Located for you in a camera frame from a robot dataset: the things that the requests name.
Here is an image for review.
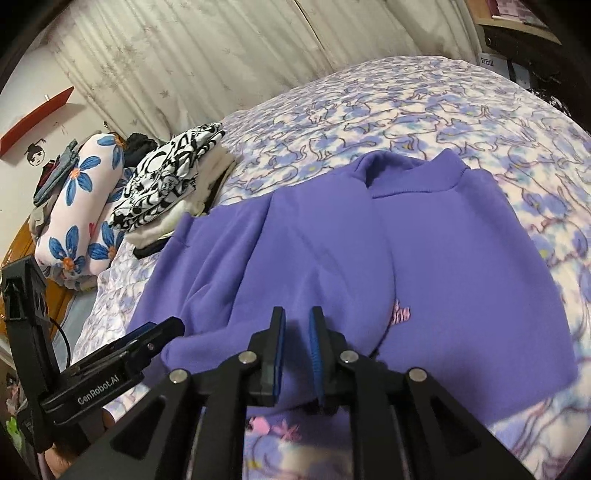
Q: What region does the pile of grey clothes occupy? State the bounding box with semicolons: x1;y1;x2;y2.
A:
28;138;80;238

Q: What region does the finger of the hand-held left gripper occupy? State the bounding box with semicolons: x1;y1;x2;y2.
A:
111;316;186;372

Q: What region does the black cable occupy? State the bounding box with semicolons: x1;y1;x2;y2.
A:
46;316;72;367

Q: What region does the person's left hand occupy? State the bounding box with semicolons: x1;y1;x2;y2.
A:
44;408;117;480

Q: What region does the blue flower print pillow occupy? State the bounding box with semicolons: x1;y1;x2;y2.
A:
34;133;129;291

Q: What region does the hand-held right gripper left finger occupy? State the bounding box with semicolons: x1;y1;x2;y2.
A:
60;306;287;480

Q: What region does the black and white patterned cloth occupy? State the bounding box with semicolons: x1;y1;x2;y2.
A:
109;122;228;232

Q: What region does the purple hoodie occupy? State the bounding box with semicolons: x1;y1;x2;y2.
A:
126;148;581;423

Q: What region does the dark shelf unit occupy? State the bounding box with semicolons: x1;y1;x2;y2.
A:
473;0;591;118

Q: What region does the wall sticker figure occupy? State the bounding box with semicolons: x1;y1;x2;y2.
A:
24;137;51;168

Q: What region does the wooden bed frame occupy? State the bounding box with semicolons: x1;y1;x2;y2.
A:
0;219;77;337

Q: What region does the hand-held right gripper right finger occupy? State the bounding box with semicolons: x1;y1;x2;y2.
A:
308;306;536;480

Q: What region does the black folded cloth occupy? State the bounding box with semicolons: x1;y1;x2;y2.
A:
133;239;174;260

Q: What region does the purple floral bed blanket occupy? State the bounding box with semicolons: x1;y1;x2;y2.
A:
69;55;591;480

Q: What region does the cream curtain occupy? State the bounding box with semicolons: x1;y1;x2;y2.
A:
46;0;483;136

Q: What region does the red wall shelf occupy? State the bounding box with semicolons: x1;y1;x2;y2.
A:
0;86;75;158

